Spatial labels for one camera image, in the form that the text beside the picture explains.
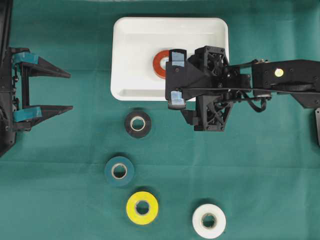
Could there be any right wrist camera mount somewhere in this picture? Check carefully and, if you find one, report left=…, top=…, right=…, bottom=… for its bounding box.
left=165, top=48, right=213, bottom=110

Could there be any white tape roll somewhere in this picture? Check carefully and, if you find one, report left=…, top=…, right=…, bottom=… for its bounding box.
left=192, top=203, right=227, bottom=240

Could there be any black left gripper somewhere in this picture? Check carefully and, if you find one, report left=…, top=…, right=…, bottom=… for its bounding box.
left=0, top=47, right=73, bottom=143

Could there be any teal tape roll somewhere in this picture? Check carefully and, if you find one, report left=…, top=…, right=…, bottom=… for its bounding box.
left=104, top=156, right=135, bottom=187

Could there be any white plastic tray case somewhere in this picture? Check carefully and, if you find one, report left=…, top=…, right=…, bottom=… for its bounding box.
left=110, top=17, right=229, bottom=101

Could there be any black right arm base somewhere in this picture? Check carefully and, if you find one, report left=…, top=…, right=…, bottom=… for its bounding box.
left=314, top=107, right=320, bottom=146

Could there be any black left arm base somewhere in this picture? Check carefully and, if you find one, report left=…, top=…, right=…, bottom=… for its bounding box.
left=0, top=0, right=16, bottom=156

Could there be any black tape roll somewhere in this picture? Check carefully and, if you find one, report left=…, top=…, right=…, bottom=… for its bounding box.
left=124, top=108, right=152, bottom=139

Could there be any green table cloth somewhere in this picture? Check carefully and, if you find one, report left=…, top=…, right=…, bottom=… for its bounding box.
left=0, top=0, right=320, bottom=240

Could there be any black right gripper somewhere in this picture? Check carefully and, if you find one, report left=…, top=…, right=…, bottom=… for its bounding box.
left=181, top=46, right=251, bottom=132

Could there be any yellow tape roll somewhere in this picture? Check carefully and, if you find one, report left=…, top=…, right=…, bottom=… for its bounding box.
left=126, top=191, right=159, bottom=225

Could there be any red tape roll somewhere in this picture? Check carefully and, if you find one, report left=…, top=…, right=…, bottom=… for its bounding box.
left=152, top=49, right=170, bottom=79

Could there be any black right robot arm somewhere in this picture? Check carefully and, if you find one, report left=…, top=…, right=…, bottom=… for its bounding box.
left=178, top=46, right=320, bottom=132

